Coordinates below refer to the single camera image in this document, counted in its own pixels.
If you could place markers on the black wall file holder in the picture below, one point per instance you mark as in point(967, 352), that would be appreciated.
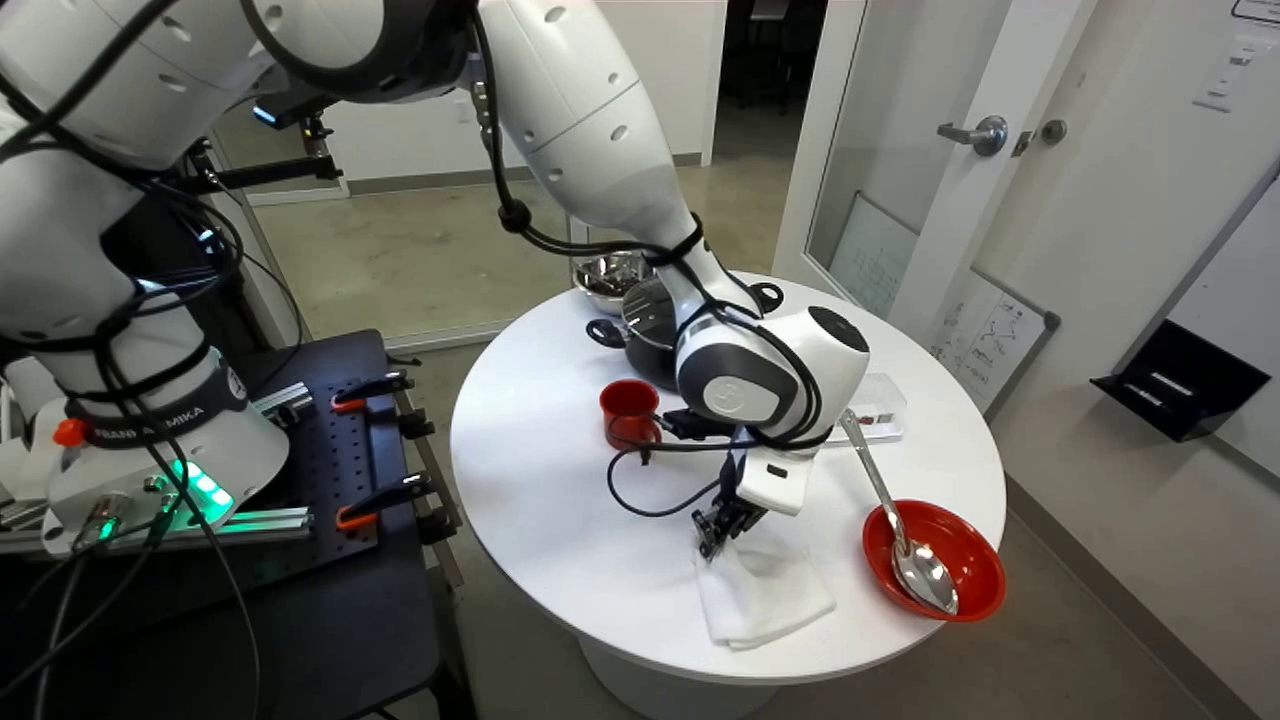
point(1180, 381)

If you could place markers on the red metal cup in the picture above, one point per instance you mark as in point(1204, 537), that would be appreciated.
point(630, 418)

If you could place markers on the orange black bar clamp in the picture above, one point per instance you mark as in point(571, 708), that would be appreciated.
point(381, 505)
point(367, 393)

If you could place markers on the black cooking pot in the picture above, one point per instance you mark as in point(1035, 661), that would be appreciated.
point(649, 361)

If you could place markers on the small leaning whiteboard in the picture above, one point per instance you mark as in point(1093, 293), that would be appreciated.
point(992, 334)

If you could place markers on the metal serving spoon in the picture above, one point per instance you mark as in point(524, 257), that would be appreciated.
point(921, 565)

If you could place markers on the black stand-mounted camera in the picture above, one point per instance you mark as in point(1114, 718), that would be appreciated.
point(283, 113)

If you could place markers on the short aluminium rail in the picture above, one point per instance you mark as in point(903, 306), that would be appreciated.
point(283, 403)

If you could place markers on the black robot workbench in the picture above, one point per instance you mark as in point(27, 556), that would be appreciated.
point(334, 627)

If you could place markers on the white wall sign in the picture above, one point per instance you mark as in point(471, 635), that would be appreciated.
point(1261, 10)

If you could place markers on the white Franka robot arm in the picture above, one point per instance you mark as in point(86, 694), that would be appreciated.
point(587, 121)

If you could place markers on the white towel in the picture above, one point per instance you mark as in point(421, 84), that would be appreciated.
point(767, 603)

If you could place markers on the black camera stand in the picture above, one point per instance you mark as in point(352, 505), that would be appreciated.
point(182, 254)

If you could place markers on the red plastic bowl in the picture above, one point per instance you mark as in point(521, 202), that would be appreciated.
point(967, 560)

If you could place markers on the white door with glass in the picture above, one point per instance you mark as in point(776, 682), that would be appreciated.
point(1027, 65)

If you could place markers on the white light switch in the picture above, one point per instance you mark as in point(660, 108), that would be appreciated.
point(1227, 82)

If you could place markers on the black glass pot lid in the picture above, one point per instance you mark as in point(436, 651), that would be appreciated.
point(649, 314)

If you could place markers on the small silver door knob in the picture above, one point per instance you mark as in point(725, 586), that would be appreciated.
point(1046, 133)

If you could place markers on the long aluminium rail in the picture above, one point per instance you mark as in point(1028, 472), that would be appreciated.
point(264, 521)

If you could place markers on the orange knob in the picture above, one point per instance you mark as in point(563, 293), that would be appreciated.
point(70, 432)

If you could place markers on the stainless steel bowl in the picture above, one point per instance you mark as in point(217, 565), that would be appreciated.
point(606, 272)

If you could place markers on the white table pedestal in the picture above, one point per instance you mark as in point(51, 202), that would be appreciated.
point(666, 685)

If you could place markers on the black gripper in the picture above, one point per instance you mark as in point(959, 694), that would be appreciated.
point(734, 498)

